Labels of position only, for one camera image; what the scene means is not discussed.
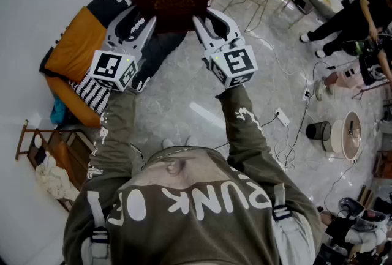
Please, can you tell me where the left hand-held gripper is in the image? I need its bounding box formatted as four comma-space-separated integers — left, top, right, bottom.
88, 6, 157, 92

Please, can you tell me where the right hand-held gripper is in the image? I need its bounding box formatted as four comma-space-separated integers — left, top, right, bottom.
191, 8, 258, 89

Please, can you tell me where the orange sofa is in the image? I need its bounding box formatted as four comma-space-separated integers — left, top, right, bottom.
39, 0, 220, 129

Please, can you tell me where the person's left forearm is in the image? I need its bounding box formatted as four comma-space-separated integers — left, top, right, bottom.
87, 88, 140, 181

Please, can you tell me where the person's right forearm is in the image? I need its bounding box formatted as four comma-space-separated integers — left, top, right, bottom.
216, 84, 273, 168

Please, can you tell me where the black white striped blanket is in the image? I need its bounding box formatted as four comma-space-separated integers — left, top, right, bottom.
69, 0, 190, 114

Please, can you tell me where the teal cloth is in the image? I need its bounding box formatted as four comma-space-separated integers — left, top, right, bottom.
50, 95, 67, 124

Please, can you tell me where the white power strip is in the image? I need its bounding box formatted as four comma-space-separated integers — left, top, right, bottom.
274, 107, 291, 127

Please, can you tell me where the cream padded chair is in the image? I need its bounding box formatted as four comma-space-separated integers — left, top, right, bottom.
306, 0, 342, 20

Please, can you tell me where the wooden rack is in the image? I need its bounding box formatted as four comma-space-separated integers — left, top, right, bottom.
15, 119, 94, 212

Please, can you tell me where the cream cloth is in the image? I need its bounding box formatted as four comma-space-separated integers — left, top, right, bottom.
35, 155, 81, 202

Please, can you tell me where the white round pot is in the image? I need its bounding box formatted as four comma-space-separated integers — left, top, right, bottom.
321, 110, 363, 162

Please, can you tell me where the person's olive sweatshirt torso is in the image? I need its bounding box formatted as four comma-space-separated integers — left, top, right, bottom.
62, 146, 322, 265

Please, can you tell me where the white cable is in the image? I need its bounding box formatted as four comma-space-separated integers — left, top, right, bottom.
241, 32, 310, 99

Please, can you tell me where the gold frame stool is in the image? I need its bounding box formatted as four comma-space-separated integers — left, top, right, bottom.
281, 0, 315, 29

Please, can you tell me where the black wire waste bin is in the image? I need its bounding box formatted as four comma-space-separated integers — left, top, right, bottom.
306, 121, 332, 141

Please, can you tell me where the grey harness strap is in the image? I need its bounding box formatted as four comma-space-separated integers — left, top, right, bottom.
271, 182, 317, 265
86, 190, 111, 265

